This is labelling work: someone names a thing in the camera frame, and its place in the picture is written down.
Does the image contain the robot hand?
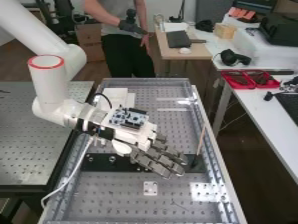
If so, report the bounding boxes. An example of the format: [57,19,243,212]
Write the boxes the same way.
[102,105,190,180]

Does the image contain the black plate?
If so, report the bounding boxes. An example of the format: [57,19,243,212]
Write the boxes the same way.
[80,152,207,174]

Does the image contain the small white box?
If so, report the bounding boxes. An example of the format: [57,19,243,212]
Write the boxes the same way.
[98,86,137,112]

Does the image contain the thin stick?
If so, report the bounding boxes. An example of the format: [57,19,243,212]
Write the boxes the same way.
[193,124,209,167]

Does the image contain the clear box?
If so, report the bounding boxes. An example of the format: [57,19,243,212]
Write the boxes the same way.
[37,77,247,224]

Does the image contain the wooden desk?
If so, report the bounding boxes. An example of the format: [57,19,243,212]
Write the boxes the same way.
[153,25,215,80]

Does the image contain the person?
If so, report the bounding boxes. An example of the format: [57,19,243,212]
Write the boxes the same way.
[81,0,157,80]

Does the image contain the red tray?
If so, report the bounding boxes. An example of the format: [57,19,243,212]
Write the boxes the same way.
[219,69,258,91]
[245,69,282,90]

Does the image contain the white desk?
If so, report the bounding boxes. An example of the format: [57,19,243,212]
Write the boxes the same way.
[211,74,298,185]
[193,18,298,101]

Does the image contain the cardboard box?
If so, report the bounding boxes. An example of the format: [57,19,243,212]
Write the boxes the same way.
[73,22,106,63]

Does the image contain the black notebook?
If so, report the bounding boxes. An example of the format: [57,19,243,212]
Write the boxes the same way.
[165,30,194,49]

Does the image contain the black headphones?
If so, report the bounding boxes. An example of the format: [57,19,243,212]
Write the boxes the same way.
[218,48,252,67]

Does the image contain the black keyboard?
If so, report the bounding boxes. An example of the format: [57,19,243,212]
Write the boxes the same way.
[272,92,298,127]

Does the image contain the small wooden box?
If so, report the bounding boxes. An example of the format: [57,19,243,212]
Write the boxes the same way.
[213,22,238,41]

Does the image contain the black case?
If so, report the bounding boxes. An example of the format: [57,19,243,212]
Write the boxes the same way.
[258,12,298,47]

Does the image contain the black cable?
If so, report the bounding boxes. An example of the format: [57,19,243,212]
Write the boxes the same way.
[92,92,114,110]

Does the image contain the white square mount block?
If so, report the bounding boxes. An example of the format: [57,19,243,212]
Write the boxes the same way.
[141,181,159,197]

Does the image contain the white cable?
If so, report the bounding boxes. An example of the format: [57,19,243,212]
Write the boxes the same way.
[40,136,97,210]

